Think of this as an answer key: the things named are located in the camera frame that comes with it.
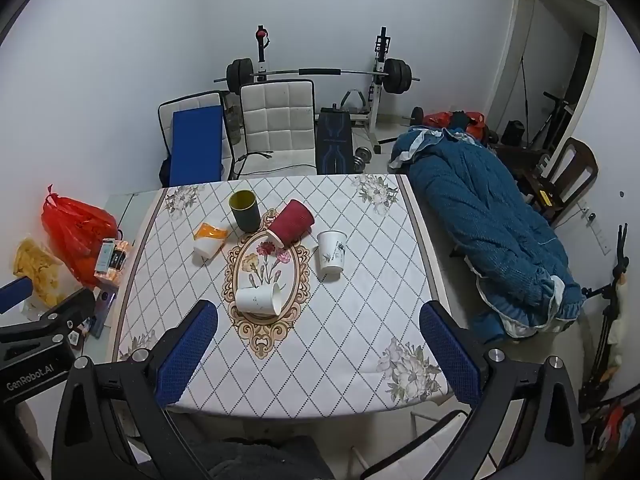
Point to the black kick scooter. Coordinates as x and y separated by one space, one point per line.
552 117

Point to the black trimmed white chair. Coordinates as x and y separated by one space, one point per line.
165 115

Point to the white floral paper cup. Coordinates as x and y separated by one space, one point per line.
331 257

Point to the dark cloth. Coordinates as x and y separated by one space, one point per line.
270 457

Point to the orange and white paper cup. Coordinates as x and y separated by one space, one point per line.
210 239

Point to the clear water bottle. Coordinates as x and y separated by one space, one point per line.
232 125

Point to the white wall socket strip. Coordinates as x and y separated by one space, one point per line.
595 225

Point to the yellow plastic bag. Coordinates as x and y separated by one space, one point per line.
37 267

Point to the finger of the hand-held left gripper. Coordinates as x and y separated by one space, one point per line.
70 306
15 295

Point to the purple flat case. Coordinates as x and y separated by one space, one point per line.
104 312

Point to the blue mat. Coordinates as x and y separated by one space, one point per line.
196 145

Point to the red and orange clothes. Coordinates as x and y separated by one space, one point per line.
442 119

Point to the black tripod stand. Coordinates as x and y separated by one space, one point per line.
607 320

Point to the barbell with black plates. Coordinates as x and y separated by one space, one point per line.
395 76

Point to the white barbell rack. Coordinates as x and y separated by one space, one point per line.
381 67

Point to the black speaker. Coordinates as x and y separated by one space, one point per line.
513 132

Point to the plain white paper cup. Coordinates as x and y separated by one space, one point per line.
255 300

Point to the brown wooden chair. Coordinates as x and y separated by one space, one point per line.
575 160

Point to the floral printed tablecloth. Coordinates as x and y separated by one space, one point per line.
350 300

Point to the red plastic bag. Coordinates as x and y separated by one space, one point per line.
75 230

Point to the white padded chair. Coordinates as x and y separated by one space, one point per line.
275 115

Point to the red ribbed paper cup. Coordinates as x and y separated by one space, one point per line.
292 222

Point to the black dumbbell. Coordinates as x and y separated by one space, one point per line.
416 115

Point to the blue quilted blanket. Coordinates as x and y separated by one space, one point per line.
485 220

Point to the small dumbbell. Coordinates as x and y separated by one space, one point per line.
362 155

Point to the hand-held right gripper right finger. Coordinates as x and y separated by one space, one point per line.
450 355

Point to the dark green cup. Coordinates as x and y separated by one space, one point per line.
247 217

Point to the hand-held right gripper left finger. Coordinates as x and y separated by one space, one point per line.
189 355

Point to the small printed box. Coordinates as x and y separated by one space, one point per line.
112 260

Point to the white seat with black trim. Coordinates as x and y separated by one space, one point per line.
430 440

